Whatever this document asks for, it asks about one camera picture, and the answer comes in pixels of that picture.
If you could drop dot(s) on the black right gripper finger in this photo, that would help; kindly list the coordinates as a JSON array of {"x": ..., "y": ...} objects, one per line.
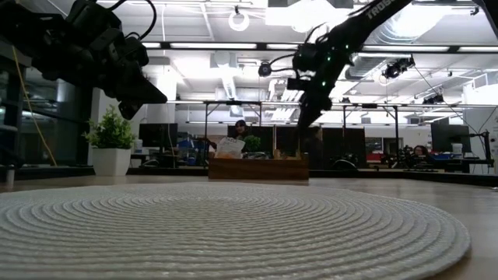
[
  {"x": 322, "y": 109},
  {"x": 307, "y": 114}
]

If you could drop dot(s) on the black computer monitor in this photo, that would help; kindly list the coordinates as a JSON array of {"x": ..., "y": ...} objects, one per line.
[
  {"x": 157, "y": 134},
  {"x": 449, "y": 136}
]

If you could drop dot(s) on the white cup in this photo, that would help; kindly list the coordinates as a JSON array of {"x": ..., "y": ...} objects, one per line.
[{"x": 457, "y": 149}]

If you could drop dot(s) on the person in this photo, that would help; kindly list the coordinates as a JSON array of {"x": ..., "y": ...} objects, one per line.
[
  {"x": 420, "y": 151},
  {"x": 241, "y": 126}
]

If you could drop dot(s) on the small green background plant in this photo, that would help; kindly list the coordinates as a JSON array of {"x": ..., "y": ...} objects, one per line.
[{"x": 252, "y": 143}]

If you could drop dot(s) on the green plant in white pot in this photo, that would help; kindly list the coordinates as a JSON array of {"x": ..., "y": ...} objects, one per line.
[{"x": 111, "y": 132}]

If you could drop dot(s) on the brown wooden organizer box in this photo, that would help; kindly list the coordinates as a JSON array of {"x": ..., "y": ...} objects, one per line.
[{"x": 258, "y": 169}]

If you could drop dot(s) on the white round woven placemat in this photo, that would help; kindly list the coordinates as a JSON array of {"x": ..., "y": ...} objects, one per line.
[{"x": 233, "y": 237}]

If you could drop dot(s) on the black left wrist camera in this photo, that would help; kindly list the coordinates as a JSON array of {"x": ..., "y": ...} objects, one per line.
[{"x": 93, "y": 19}]

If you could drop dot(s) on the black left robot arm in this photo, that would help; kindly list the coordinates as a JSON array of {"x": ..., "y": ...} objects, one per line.
[{"x": 31, "y": 43}]

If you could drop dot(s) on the black ceiling camera cluster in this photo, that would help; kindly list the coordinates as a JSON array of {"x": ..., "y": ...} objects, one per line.
[
  {"x": 433, "y": 100},
  {"x": 397, "y": 68}
]

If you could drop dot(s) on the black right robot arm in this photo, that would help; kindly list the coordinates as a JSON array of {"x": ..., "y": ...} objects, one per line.
[{"x": 362, "y": 23}]

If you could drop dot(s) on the black partition panels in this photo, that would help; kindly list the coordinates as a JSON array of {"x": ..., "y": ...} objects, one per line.
[{"x": 280, "y": 140}]

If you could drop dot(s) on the black aluminium rig frame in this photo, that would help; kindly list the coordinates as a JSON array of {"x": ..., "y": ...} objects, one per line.
[{"x": 428, "y": 177}]

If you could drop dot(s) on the black background rig frame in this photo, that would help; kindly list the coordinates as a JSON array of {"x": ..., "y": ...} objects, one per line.
[
  {"x": 369, "y": 106},
  {"x": 233, "y": 102}
]

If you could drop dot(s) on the white orange tea packet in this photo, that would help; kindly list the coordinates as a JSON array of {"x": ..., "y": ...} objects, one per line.
[{"x": 229, "y": 148}]

